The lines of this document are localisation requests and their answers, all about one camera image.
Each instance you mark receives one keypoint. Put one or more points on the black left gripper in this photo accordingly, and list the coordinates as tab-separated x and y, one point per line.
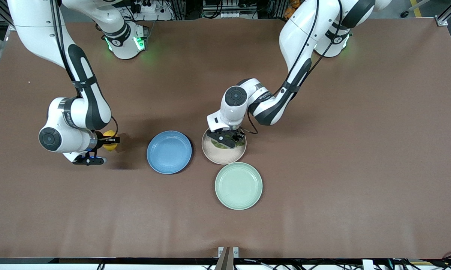
237	135

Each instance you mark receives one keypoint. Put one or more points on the beige plate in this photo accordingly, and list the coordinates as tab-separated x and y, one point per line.
223	156

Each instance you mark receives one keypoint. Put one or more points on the white power strip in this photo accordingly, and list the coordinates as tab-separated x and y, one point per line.
150	11

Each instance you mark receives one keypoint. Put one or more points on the orange snack bag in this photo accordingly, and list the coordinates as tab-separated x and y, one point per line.
291	9

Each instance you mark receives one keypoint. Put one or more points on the yellow lemon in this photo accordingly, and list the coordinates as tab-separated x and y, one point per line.
111	147

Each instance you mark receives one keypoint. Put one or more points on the green lettuce leaf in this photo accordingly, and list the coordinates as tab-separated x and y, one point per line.
219	145

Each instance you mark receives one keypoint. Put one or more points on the blue plate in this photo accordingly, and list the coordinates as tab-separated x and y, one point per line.
169	152

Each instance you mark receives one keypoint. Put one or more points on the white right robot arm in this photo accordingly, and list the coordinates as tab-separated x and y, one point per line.
86	101

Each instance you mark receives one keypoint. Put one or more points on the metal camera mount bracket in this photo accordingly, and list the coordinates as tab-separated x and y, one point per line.
228	257

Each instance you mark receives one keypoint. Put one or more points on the light green plate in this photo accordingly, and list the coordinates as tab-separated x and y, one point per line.
238	186

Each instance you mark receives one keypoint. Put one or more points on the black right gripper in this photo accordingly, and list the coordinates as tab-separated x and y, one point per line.
103	141

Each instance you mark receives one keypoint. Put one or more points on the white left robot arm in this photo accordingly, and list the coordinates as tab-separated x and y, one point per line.
304	33

